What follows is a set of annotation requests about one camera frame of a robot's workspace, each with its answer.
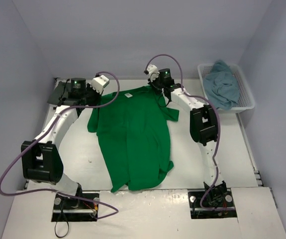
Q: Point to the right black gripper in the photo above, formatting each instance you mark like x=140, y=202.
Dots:
x=156, y=86

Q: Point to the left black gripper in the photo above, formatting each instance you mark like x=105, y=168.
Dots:
x=90, y=94

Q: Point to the grey t shirt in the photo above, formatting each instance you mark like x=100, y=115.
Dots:
x=60, y=92

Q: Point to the green t shirt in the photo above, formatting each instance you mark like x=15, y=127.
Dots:
x=134, y=137

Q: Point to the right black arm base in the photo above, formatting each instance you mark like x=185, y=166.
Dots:
x=219, y=208

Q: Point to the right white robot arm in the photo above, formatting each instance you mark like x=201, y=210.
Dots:
x=204, y=130

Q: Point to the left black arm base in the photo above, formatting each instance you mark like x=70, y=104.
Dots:
x=66, y=210

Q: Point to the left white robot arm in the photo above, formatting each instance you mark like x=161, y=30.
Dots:
x=41, y=162

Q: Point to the teal cloth in basket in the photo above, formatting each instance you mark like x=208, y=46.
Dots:
x=221, y=87

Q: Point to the white plastic basket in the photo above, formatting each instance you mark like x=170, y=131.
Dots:
x=246, y=99

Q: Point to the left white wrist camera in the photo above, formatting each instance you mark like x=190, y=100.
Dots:
x=99, y=83

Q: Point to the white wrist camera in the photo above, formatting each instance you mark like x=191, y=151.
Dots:
x=99, y=83
x=152, y=72

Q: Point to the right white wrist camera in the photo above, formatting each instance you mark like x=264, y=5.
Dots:
x=152, y=72

